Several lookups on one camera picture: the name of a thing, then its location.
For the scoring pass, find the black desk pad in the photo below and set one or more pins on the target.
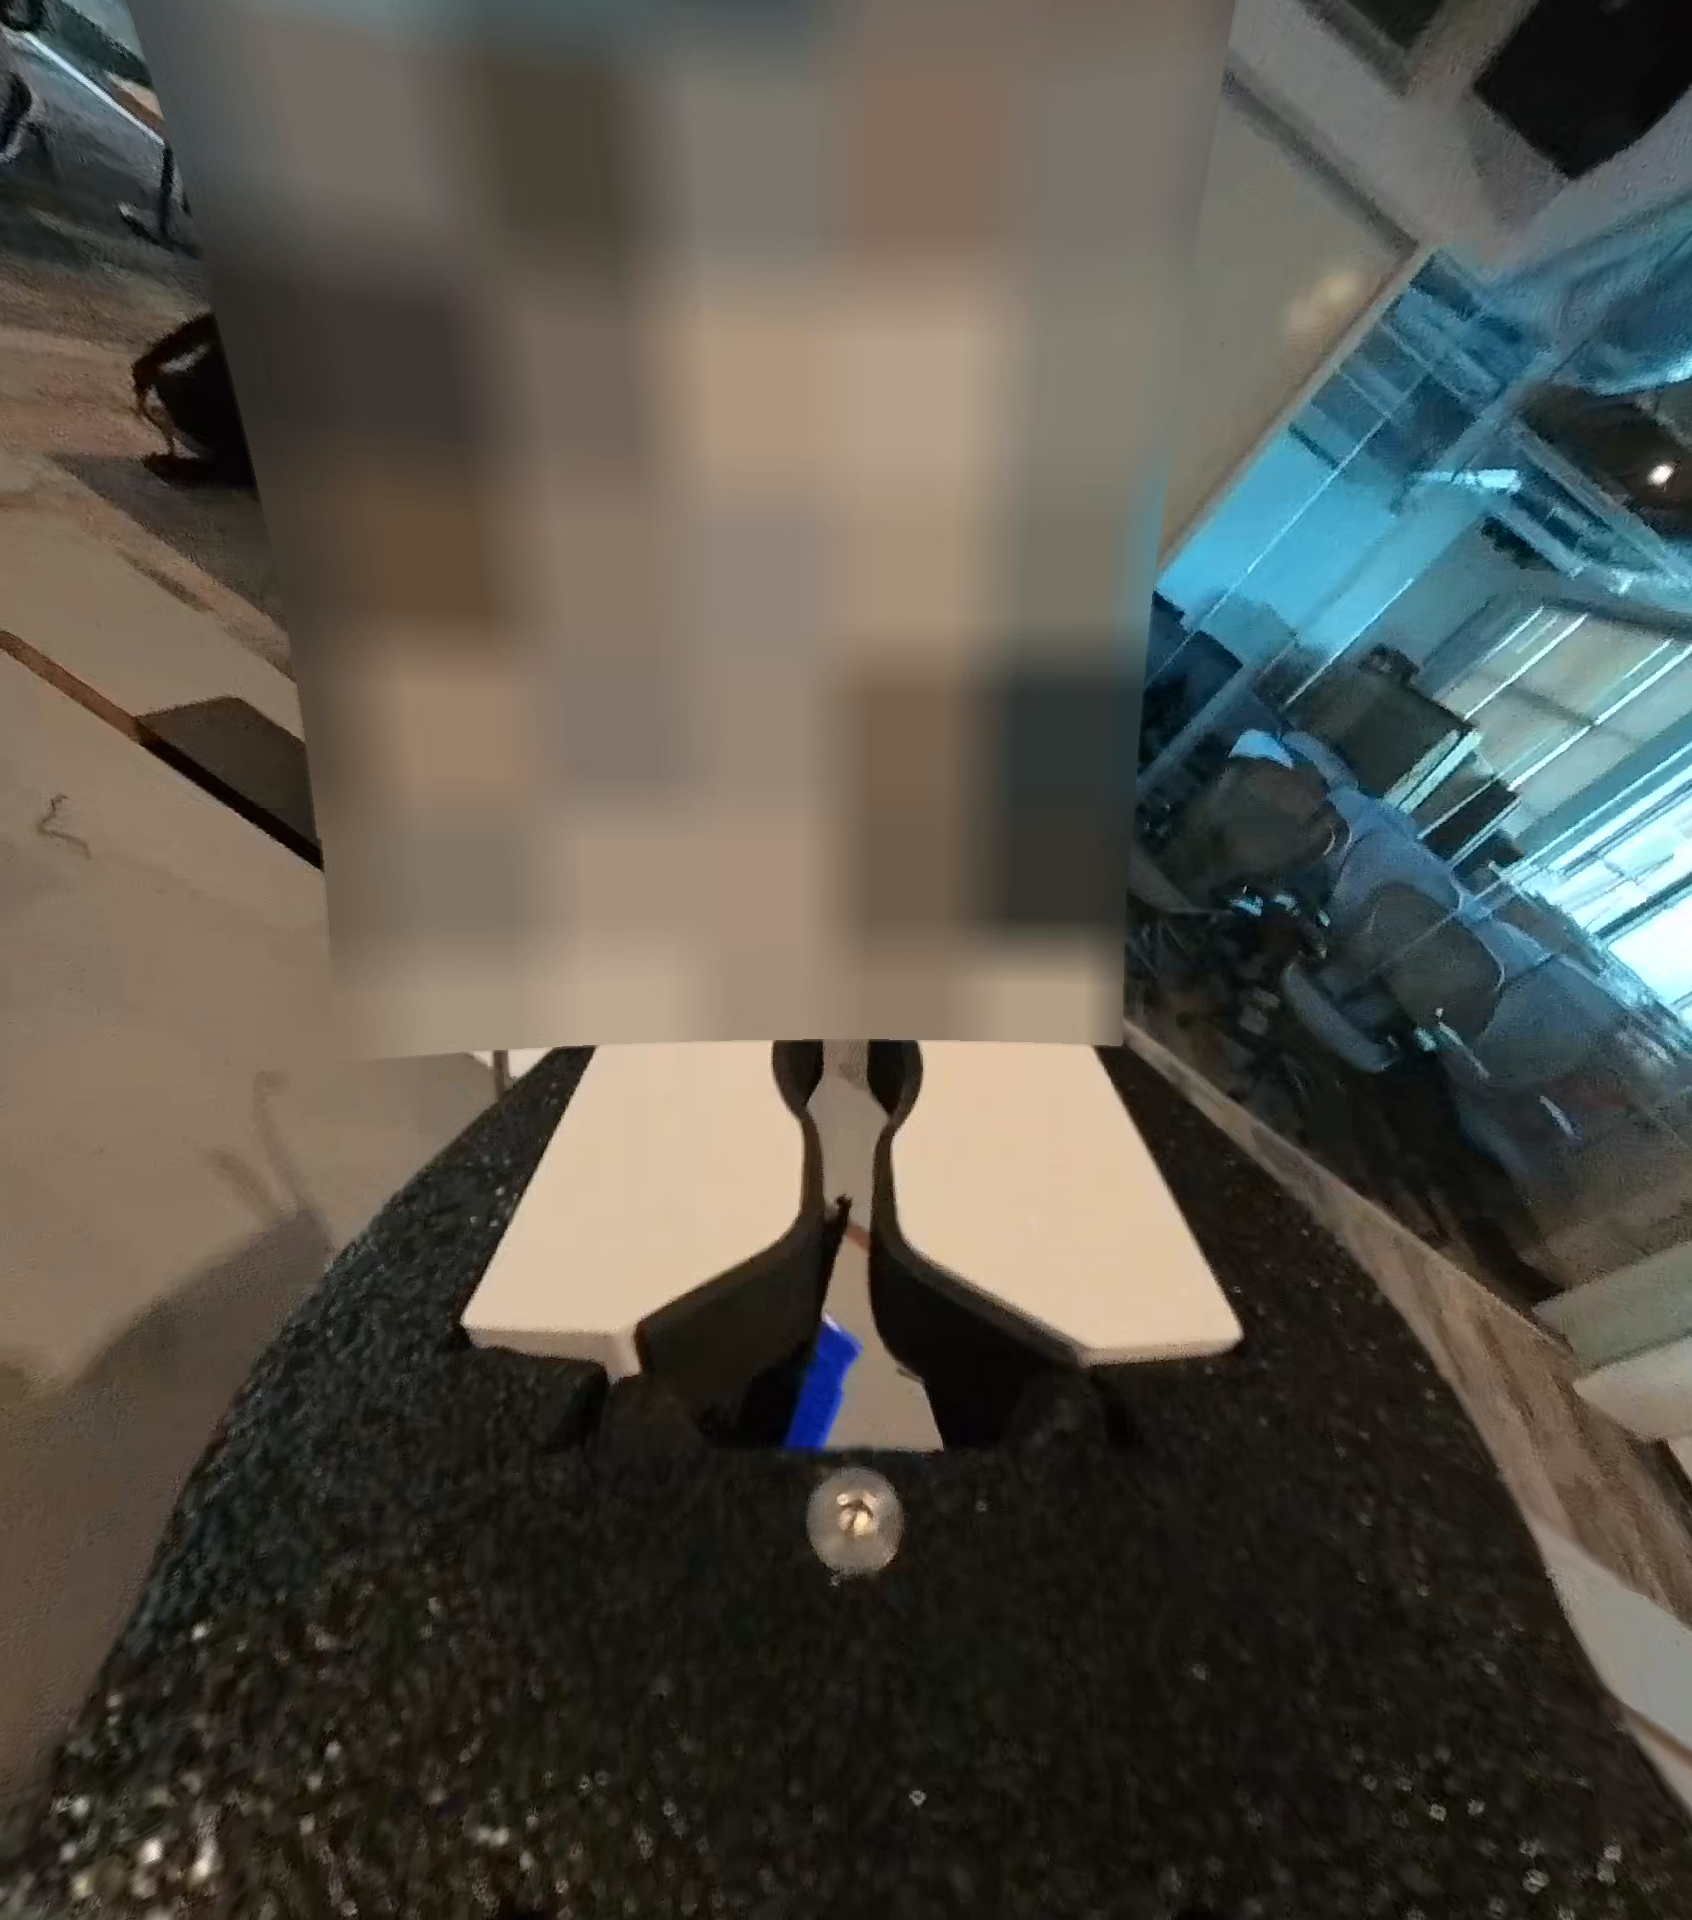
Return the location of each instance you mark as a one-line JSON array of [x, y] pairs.
[[238, 766]]

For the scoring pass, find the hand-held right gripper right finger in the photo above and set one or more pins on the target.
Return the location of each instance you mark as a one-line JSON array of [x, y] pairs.
[[1058, 1199]]

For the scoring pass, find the black backpack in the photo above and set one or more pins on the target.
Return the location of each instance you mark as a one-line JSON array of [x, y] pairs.
[[193, 405]]

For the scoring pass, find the grey office chair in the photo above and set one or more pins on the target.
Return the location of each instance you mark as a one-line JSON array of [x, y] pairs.
[[1282, 840], [1430, 969]]

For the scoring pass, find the blue plastic object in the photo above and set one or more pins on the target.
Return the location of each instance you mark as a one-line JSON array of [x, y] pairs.
[[824, 1384]]

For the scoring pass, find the black wall screen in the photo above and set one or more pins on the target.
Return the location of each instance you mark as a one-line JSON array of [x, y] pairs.
[[1610, 62]]

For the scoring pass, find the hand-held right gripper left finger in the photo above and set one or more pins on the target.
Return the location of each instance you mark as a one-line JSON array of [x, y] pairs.
[[635, 1199]]

